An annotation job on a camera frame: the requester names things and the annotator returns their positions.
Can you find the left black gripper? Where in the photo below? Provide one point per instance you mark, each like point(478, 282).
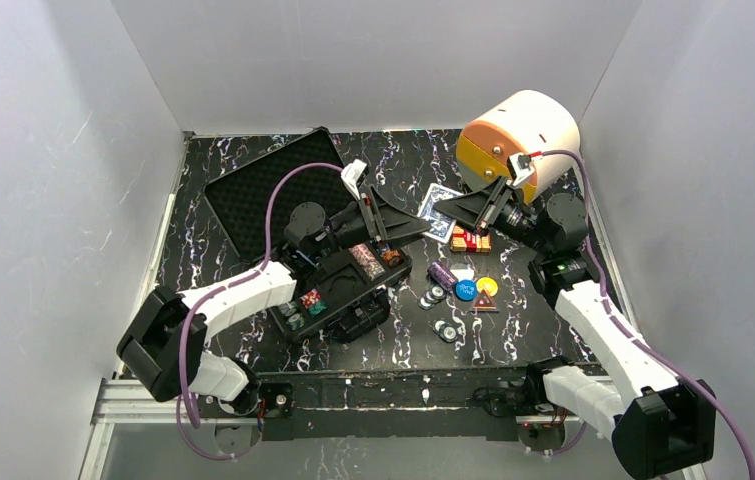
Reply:
point(373, 216)

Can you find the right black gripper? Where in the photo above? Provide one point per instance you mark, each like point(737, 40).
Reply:
point(495, 204)

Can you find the red playing card deck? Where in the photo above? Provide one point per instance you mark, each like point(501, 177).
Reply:
point(465, 241)

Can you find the purple poker chip stack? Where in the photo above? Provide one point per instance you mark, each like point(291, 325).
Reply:
point(442, 275)

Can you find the yellow dealer button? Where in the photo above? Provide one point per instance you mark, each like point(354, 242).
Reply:
point(487, 285)

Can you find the red triangle card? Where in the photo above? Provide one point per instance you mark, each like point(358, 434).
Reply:
point(484, 303)

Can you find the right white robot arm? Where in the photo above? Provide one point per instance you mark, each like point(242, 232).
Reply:
point(655, 421)

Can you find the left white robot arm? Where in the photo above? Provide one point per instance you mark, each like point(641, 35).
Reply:
point(165, 346)

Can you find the black poker set case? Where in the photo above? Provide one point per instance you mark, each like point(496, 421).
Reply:
point(282, 204)

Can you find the round pastel drawer box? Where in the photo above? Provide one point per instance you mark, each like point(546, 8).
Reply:
point(526, 122)

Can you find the upper loose poker chips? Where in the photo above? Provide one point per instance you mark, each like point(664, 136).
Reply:
point(434, 295)

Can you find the loose poker chips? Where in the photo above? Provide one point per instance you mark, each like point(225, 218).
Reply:
point(434, 295)
point(447, 330)

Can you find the blue dealer button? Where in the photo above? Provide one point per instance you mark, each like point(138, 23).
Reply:
point(466, 290)

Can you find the lower loose poker chips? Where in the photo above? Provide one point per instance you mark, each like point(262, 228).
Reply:
point(447, 330)

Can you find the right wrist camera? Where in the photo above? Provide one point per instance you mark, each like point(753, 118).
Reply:
point(521, 168)

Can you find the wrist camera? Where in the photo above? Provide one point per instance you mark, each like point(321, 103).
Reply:
point(521, 168)
point(352, 175)

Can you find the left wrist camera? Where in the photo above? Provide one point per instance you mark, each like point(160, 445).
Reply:
point(352, 175)

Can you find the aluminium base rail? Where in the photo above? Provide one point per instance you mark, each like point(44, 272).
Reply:
point(120, 402)

